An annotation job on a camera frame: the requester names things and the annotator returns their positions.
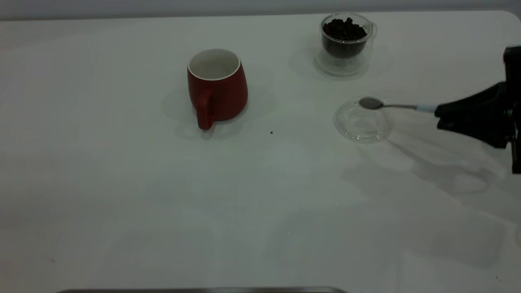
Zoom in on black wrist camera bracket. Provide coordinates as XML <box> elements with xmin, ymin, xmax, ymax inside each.
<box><xmin>512</xmin><ymin>138</ymin><xmax>521</xmax><ymax>174</ymax></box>

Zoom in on dark coffee beans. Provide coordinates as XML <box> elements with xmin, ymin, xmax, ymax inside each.
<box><xmin>322</xmin><ymin>17</ymin><xmax>368</xmax><ymax>59</ymax></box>

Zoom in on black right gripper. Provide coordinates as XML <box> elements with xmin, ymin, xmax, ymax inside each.
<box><xmin>434</xmin><ymin>46</ymin><xmax>521</xmax><ymax>149</ymax></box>

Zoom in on clear double-wall glass cup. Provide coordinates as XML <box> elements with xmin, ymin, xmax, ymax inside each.
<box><xmin>313</xmin><ymin>12</ymin><xmax>377</xmax><ymax>78</ymax></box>

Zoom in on red ceramic mug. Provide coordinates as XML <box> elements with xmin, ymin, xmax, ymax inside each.
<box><xmin>187</xmin><ymin>48</ymin><xmax>249</xmax><ymax>131</ymax></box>

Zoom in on clear round glass dish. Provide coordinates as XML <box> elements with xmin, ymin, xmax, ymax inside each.
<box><xmin>334</xmin><ymin>98</ymin><xmax>393</xmax><ymax>144</ymax></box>

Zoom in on metal spoon pale blue handle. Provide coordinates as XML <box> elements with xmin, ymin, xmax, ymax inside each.
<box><xmin>359</xmin><ymin>97</ymin><xmax>438</xmax><ymax>114</ymax></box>

